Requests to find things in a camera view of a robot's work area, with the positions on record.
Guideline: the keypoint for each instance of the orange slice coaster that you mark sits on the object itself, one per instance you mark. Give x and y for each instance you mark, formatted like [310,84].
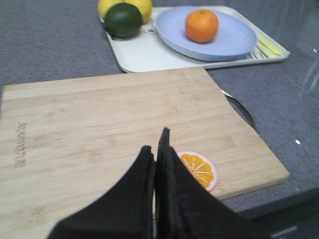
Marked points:
[201,168]

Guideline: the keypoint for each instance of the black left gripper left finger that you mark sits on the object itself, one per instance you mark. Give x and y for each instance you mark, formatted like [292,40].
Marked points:
[124,212]

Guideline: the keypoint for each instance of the yellow lemon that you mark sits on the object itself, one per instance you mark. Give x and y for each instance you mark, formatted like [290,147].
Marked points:
[145,7]
[104,5]

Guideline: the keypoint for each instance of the metal cutting board handle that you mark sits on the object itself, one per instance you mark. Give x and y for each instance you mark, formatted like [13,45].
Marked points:
[240,109]

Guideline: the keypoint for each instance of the dark green avocado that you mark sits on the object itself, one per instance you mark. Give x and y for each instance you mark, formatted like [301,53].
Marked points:
[123,20]

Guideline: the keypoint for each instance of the wooden cutting board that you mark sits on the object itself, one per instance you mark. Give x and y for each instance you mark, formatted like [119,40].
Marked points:
[64,143]

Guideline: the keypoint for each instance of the yellow-green vegetable strips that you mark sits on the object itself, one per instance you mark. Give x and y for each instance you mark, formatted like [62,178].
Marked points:
[268,48]

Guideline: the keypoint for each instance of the white rectangular tray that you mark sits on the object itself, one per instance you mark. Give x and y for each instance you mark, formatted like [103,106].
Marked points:
[146,51]

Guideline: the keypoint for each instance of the light blue plate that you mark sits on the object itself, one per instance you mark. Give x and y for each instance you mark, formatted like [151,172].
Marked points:
[234,39]

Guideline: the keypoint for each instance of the orange fruit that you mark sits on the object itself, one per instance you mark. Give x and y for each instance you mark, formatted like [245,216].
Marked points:
[201,26]

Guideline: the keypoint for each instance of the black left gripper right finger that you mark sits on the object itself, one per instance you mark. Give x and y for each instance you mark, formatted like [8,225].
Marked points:
[185,210]

